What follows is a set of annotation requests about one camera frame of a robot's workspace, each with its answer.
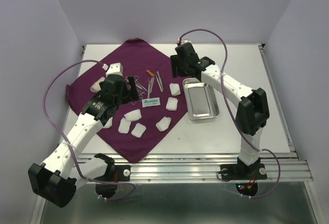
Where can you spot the gauze pad middle right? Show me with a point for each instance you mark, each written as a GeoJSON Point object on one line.
{"type": "Point", "coordinates": [172, 104]}

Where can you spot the gauze pad top right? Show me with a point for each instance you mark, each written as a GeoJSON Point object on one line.
{"type": "Point", "coordinates": [175, 89]}

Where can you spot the surgical scissors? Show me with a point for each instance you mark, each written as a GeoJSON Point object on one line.
{"type": "Point", "coordinates": [139, 85]}

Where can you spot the gauze pad bottom right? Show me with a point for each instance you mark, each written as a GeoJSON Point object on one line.
{"type": "Point", "coordinates": [163, 124]}

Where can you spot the gauze pad bottom centre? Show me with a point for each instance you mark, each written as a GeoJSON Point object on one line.
{"type": "Point", "coordinates": [138, 130]}

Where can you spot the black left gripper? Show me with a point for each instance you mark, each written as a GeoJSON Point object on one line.
{"type": "Point", "coordinates": [133, 93]}

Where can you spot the curved white handle tweezers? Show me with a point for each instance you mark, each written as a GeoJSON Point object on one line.
{"type": "Point", "coordinates": [158, 81]}

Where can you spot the purple cloth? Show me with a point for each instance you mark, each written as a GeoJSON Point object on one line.
{"type": "Point", "coordinates": [137, 56]}

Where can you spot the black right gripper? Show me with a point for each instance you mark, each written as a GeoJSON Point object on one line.
{"type": "Point", "coordinates": [176, 63]}

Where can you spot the suture packet white green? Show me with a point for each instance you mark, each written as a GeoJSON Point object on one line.
{"type": "Point", "coordinates": [149, 102]}

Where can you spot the gauze pad centre large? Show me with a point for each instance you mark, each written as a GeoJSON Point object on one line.
{"type": "Point", "coordinates": [133, 116]}

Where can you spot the straight serrated tweezers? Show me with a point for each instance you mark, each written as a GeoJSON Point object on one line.
{"type": "Point", "coordinates": [160, 80]}

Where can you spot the scalpel with orange cover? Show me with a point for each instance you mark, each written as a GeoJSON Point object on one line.
{"type": "Point", "coordinates": [152, 75]}

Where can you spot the bag of cotton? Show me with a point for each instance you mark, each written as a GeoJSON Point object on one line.
{"type": "Point", "coordinates": [96, 86]}

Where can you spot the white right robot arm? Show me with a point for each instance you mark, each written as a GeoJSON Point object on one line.
{"type": "Point", "coordinates": [252, 105]}

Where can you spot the steel tray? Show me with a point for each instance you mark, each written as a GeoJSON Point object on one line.
{"type": "Point", "coordinates": [201, 100]}

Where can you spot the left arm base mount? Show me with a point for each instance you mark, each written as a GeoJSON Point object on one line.
{"type": "Point", "coordinates": [112, 181]}

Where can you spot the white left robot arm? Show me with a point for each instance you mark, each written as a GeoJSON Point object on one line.
{"type": "Point", "coordinates": [59, 176]}

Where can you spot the gauze pad far left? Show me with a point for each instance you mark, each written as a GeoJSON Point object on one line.
{"type": "Point", "coordinates": [109, 123]}

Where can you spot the gauze pad lower left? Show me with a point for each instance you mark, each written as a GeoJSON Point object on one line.
{"type": "Point", "coordinates": [124, 126]}

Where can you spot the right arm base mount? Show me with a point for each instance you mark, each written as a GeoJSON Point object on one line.
{"type": "Point", "coordinates": [245, 175]}

